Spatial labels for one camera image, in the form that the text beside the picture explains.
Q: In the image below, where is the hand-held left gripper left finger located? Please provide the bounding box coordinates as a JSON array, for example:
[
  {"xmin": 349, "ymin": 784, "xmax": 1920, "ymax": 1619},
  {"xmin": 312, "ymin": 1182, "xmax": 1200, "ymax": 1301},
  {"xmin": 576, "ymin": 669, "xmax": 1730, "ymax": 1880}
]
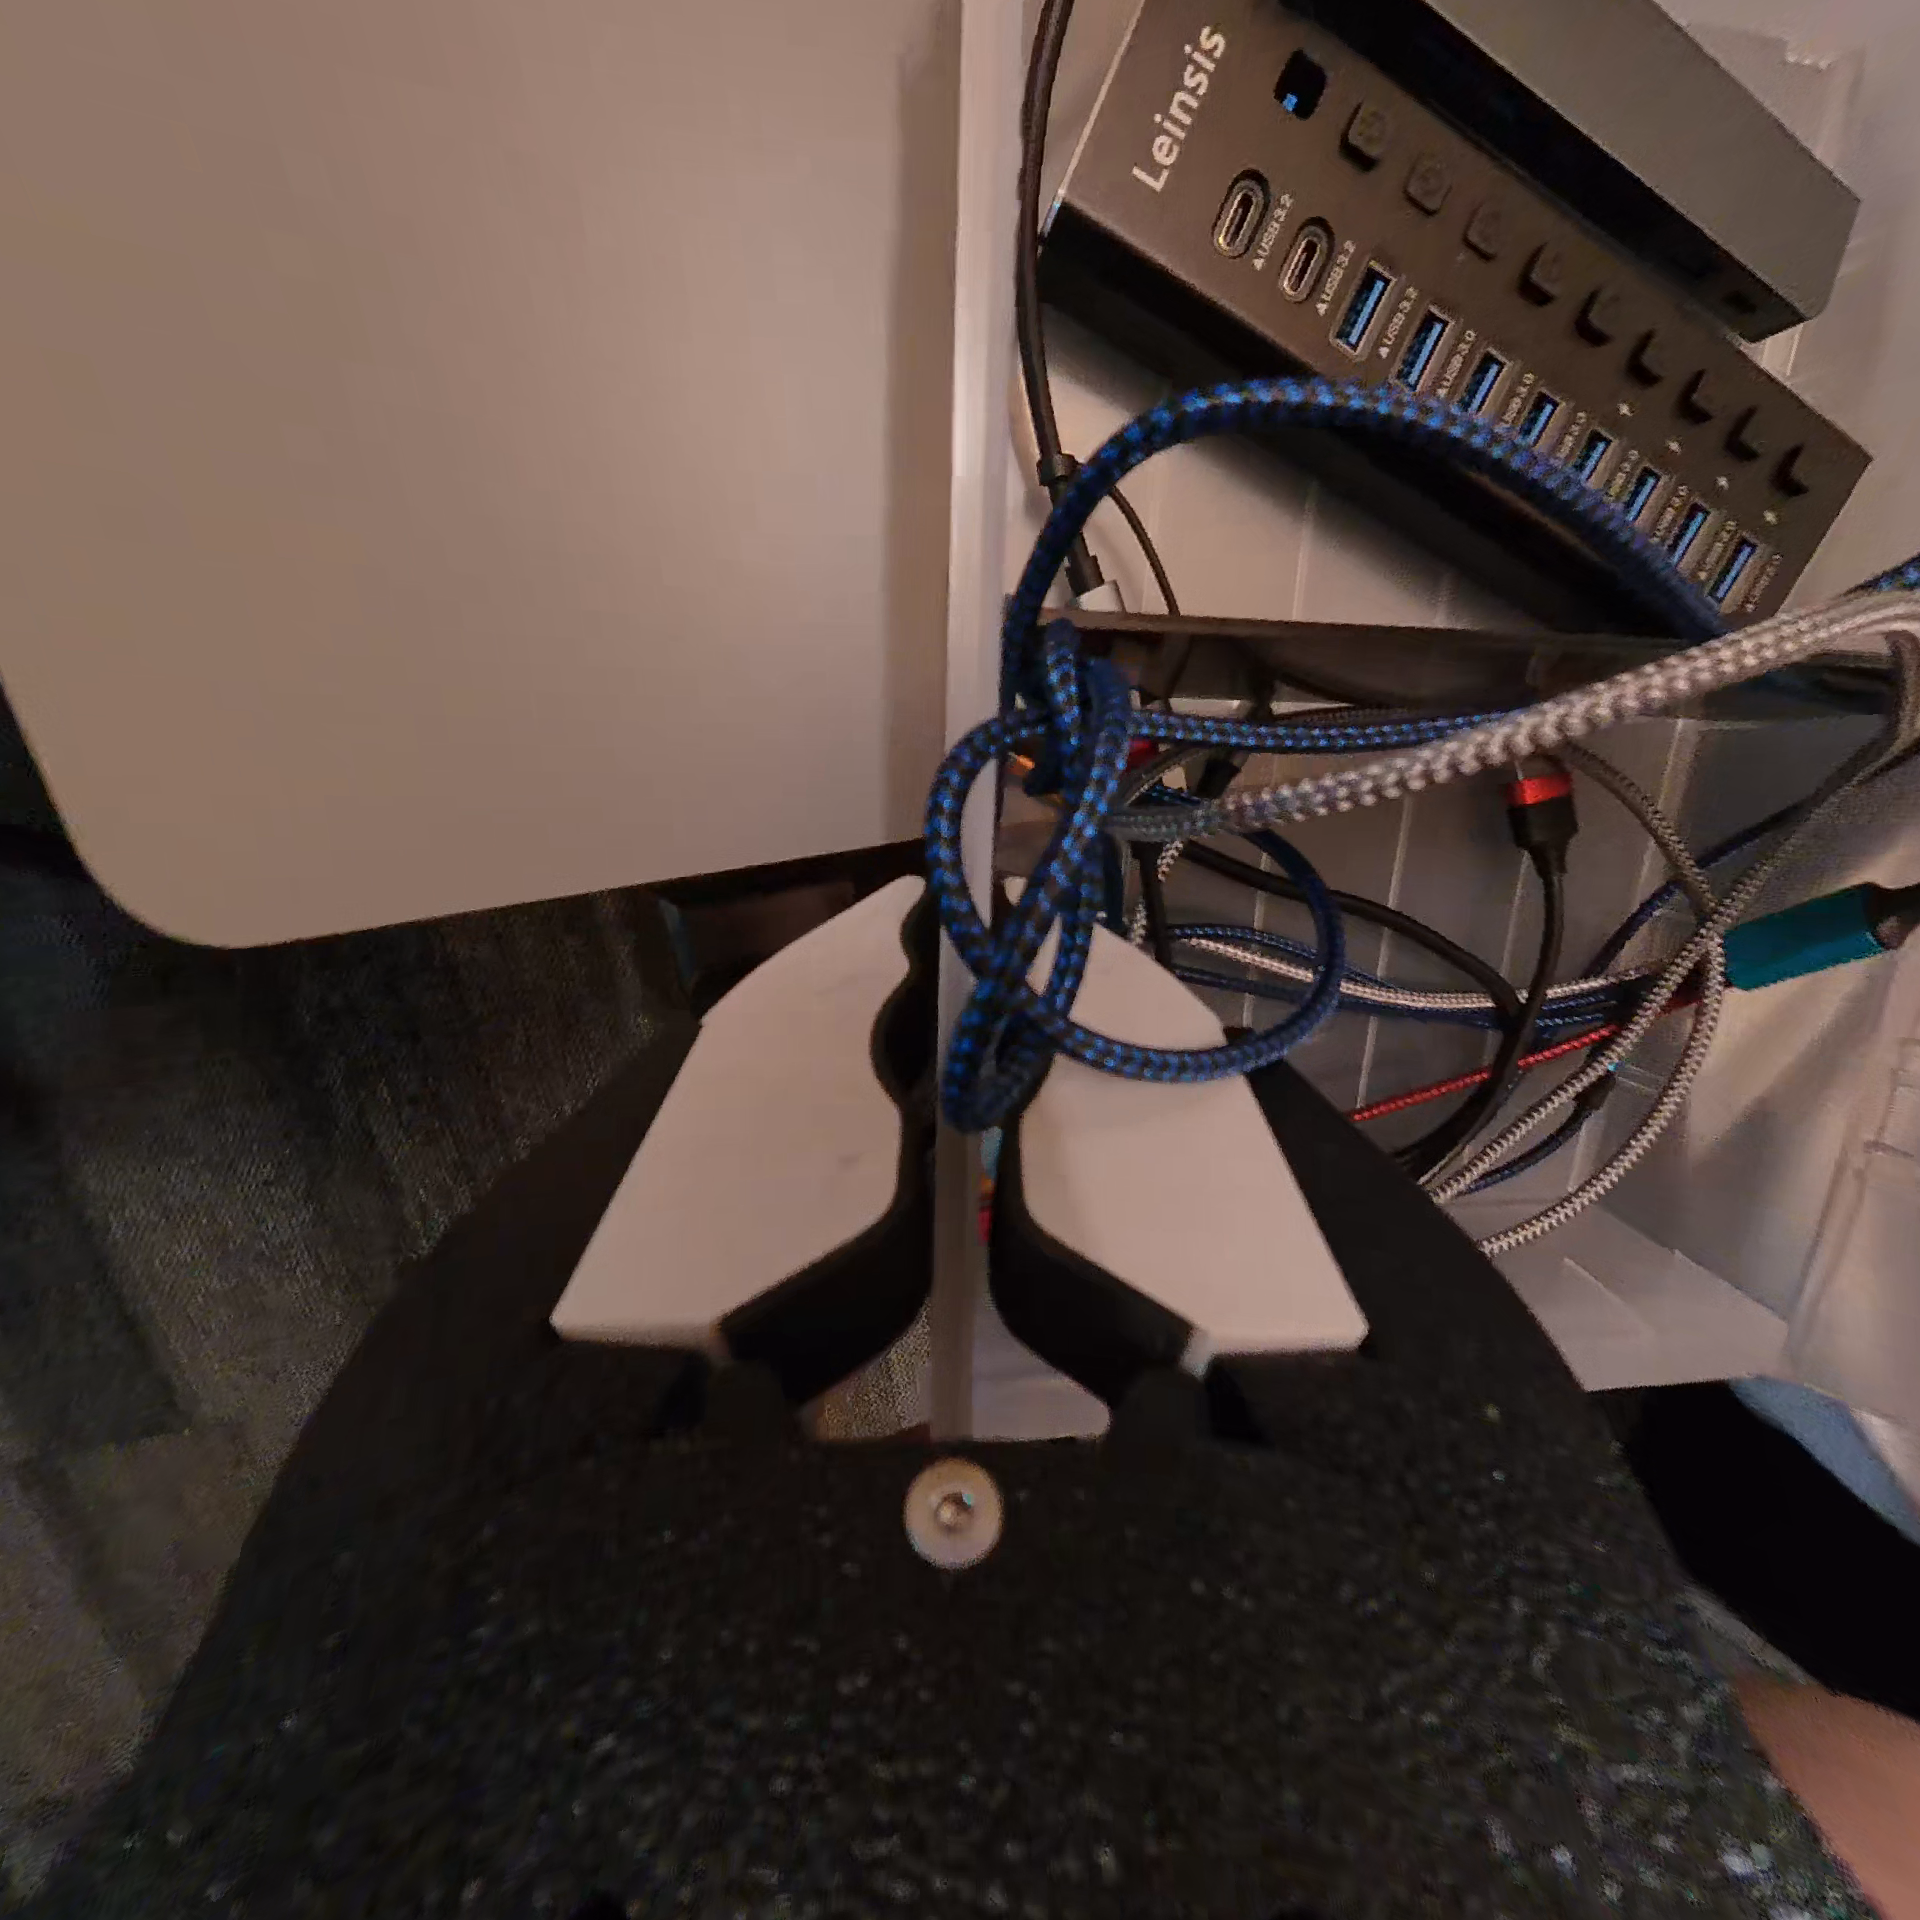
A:
[{"xmin": 551, "ymin": 878, "xmax": 931, "ymax": 1367}]

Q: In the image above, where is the blue braided usb cable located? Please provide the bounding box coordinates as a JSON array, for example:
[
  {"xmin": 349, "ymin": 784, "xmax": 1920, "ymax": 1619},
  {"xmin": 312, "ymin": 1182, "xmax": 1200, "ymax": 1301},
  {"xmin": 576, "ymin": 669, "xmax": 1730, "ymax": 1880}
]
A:
[{"xmin": 925, "ymin": 376, "xmax": 1920, "ymax": 1137}]

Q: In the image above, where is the teal plug braided cable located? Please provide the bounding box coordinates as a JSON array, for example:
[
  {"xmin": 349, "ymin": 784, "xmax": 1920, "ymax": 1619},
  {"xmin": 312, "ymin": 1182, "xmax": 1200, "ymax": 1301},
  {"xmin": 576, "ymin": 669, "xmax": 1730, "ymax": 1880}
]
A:
[{"xmin": 1729, "ymin": 883, "xmax": 1920, "ymax": 1000}]

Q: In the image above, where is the grey braided cable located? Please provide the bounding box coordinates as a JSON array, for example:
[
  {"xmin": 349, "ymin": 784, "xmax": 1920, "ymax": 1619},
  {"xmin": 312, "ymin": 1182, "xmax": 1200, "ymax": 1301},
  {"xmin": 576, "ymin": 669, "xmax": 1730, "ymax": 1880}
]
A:
[{"xmin": 1109, "ymin": 591, "xmax": 1920, "ymax": 1257}]

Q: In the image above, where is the black usb hub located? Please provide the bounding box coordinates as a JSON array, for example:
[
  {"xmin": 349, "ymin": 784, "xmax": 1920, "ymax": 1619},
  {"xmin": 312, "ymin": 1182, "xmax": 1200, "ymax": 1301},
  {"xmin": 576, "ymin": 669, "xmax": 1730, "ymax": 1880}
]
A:
[{"xmin": 1036, "ymin": 0, "xmax": 1868, "ymax": 622}]

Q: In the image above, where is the clear plastic bin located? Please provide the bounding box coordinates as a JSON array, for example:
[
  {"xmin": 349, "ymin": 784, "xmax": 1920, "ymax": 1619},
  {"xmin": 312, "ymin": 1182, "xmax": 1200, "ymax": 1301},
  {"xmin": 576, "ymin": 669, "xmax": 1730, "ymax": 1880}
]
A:
[{"xmin": 948, "ymin": 0, "xmax": 1920, "ymax": 1396}]

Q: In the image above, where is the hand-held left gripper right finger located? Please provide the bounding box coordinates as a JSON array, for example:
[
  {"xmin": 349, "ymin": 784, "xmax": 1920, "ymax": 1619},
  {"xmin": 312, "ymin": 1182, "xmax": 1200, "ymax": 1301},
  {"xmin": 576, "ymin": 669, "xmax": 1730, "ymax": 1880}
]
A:
[{"xmin": 990, "ymin": 917, "xmax": 1373, "ymax": 1373}]

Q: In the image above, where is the red black usb cable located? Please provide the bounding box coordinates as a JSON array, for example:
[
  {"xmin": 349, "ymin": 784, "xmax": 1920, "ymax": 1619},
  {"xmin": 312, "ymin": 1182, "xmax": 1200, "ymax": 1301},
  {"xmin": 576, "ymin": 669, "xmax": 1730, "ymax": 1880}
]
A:
[{"xmin": 1346, "ymin": 756, "xmax": 1682, "ymax": 1154}]

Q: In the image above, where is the black bin divider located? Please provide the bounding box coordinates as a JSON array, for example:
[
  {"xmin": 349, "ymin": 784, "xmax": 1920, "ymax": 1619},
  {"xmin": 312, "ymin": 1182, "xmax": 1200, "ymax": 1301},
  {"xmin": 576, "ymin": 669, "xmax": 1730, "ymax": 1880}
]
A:
[{"xmin": 1052, "ymin": 610, "xmax": 1920, "ymax": 714}]

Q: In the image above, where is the person in white shirt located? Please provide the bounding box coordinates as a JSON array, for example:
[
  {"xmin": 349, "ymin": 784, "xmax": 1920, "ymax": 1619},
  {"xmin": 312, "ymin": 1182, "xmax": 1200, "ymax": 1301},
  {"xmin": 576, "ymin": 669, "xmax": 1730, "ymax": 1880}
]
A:
[{"xmin": 1791, "ymin": 900, "xmax": 1920, "ymax": 1502}]

